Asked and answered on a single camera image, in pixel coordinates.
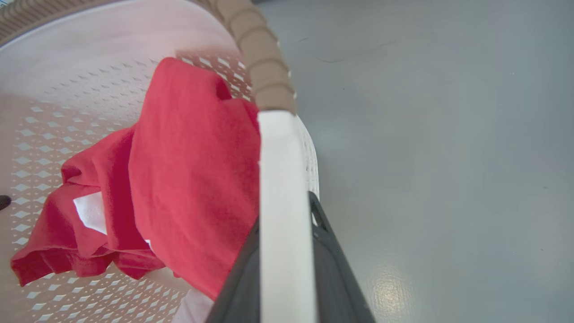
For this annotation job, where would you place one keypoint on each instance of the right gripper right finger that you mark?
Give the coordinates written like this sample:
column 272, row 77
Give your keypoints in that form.
column 336, row 282

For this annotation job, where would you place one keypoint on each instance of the red garment with white trim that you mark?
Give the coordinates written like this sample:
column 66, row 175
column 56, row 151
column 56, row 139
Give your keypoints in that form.
column 193, row 179

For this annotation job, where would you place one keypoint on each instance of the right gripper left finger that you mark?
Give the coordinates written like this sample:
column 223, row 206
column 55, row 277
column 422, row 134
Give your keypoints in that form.
column 240, row 296

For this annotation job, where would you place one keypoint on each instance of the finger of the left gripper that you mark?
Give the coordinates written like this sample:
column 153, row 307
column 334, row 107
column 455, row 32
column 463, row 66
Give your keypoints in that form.
column 4, row 202

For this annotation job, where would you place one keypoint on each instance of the white perforated laundry basket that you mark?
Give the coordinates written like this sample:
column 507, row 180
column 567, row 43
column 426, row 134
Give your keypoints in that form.
column 67, row 67

